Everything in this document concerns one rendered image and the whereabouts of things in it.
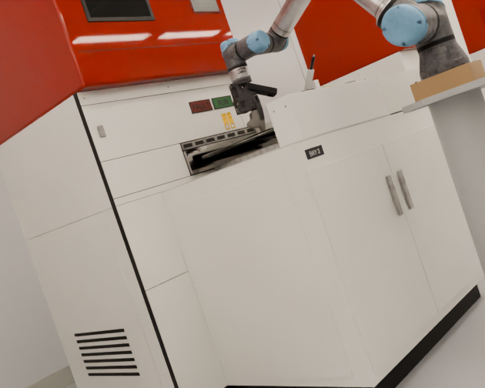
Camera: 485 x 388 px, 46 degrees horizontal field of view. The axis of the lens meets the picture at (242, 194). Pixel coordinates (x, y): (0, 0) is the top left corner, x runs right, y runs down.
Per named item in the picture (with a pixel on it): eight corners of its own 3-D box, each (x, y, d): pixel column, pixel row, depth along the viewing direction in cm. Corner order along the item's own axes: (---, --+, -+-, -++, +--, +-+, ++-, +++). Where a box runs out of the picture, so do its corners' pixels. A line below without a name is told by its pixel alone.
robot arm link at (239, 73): (245, 69, 218) (250, 63, 210) (249, 81, 218) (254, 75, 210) (226, 75, 216) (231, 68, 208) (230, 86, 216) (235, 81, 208)
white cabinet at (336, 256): (234, 407, 208) (160, 193, 206) (364, 306, 278) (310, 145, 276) (388, 415, 164) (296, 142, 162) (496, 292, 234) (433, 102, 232)
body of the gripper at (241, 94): (237, 117, 216) (227, 86, 216) (258, 110, 218) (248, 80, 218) (242, 113, 208) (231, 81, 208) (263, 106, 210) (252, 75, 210)
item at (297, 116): (279, 148, 174) (265, 104, 173) (368, 122, 214) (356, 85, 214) (303, 139, 167) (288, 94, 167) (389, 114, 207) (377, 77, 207)
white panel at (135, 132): (112, 207, 193) (72, 95, 192) (262, 160, 252) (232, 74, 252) (117, 205, 191) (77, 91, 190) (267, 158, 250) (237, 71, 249)
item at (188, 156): (190, 175, 218) (182, 152, 218) (262, 153, 250) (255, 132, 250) (193, 174, 217) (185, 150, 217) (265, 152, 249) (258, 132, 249)
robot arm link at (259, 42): (272, 26, 207) (250, 38, 215) (252, 28, 199) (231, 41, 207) (279, 47, 208) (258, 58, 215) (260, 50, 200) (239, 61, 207)
